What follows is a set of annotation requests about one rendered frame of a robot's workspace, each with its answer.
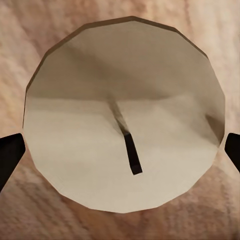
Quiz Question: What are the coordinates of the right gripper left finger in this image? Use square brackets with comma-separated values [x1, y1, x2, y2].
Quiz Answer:
[0, 133, 26, 192]

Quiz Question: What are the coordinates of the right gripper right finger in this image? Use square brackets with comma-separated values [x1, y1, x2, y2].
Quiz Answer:
[224, 132, 240, 172]

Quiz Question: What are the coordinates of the pillar candle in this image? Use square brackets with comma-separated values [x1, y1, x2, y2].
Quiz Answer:
[22, 15, 226, 214]

